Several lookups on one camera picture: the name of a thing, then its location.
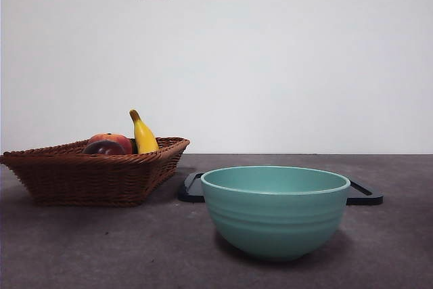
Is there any dark red plum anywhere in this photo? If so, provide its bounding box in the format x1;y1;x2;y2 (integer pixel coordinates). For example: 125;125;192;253
82;139;126;156

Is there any teal green bowl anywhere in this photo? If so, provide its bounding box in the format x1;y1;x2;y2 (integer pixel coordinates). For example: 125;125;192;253
200;165;351;262

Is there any red yellow peach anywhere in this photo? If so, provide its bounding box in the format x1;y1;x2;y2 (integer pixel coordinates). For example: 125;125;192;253
88;133;134;155

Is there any yellow banana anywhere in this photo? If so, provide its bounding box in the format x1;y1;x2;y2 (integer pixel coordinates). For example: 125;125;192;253
129;109;160;154

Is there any brown wicker basket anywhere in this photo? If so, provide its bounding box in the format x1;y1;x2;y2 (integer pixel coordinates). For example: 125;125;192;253
0;137;191;208

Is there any dark rectangular tray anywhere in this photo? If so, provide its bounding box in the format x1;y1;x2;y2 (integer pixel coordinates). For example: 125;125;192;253
177;172;384;206

